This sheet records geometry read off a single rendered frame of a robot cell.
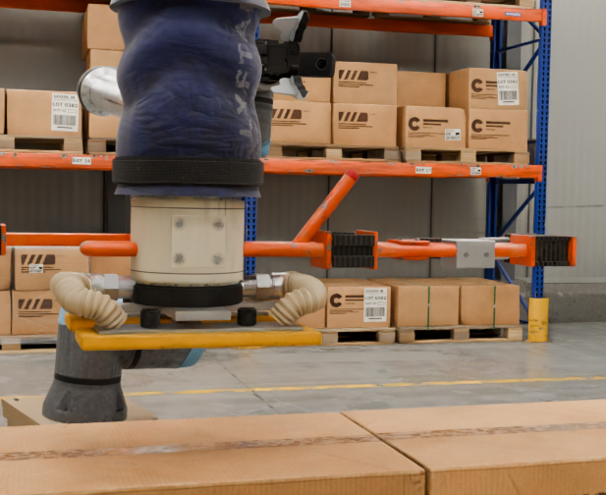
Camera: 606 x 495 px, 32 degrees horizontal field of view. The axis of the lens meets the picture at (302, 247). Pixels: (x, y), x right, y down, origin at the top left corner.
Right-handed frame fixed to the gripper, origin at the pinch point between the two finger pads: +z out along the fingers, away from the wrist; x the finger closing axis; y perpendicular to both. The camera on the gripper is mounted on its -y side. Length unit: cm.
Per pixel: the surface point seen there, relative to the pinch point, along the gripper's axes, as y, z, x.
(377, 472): 2, 43, -63
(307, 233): 6.8, 22.8, -30.5
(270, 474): 17, 41, -63
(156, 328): 32, 33, -43
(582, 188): -560, -808, -17
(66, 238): 41, -3, -33
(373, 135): -274, -686, 25
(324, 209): 4.1, 22.7, -26.8
